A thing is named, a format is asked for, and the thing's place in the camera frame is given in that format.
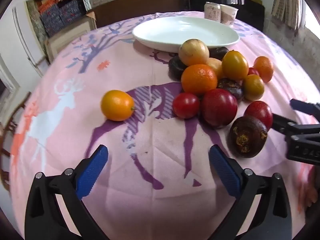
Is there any small orange mandarin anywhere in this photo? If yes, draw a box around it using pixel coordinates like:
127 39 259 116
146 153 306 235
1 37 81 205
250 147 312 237
253 56 274 83

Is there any white board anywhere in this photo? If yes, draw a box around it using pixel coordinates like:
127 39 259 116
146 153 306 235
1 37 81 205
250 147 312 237
12 6 50 77

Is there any white oval plate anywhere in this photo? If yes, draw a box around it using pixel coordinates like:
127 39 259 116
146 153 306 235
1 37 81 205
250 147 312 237
132 16 240 53

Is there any stack of blue patterned boxes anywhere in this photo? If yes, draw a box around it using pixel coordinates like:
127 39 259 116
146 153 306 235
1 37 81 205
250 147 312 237
39 0 87 37

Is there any pink printed tablecloth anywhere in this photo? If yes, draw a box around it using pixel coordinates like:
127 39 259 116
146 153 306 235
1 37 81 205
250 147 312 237
9 11 320 240

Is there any tan round fruit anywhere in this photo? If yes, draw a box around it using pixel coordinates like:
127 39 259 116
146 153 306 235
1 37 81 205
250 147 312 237
178 39 210 67

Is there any dark red round fruit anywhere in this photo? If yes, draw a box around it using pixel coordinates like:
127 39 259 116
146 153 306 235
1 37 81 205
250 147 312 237
244 101 273 130

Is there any pale yellow fruit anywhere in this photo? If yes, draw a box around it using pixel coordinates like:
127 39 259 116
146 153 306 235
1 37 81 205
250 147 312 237
206 57 224 79

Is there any printed paper cup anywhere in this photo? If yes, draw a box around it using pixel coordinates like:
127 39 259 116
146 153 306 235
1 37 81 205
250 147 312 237
220 4 239 27

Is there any pink drink can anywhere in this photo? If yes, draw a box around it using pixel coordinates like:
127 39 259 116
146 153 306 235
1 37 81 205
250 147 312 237
204 2 222 20

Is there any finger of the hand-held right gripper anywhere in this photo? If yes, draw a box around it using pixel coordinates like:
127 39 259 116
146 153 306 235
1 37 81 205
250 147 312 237
290 99 320 117
272 114 299 137

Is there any round amber orange fruit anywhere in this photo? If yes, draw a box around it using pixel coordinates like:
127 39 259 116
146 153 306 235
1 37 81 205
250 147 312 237
101 90 135 122

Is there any brown wooden board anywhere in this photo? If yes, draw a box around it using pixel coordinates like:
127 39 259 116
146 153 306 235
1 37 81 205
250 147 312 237
86 0 190 28

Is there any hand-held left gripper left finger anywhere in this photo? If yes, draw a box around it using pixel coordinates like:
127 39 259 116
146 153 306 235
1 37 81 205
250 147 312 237
24 144 110 240

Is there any oval yellow orange fruit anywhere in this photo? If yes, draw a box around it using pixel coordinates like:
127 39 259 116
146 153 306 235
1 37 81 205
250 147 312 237
221 50 249 81

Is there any yellow tomato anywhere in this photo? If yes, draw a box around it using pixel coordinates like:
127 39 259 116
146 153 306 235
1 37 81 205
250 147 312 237
242 74 265 102

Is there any large orange mandarin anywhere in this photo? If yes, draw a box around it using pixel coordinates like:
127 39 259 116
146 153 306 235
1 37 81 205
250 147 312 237
181 64 218 95

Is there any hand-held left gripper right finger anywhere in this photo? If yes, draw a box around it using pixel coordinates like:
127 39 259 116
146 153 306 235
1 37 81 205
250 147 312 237
209 144 293 240

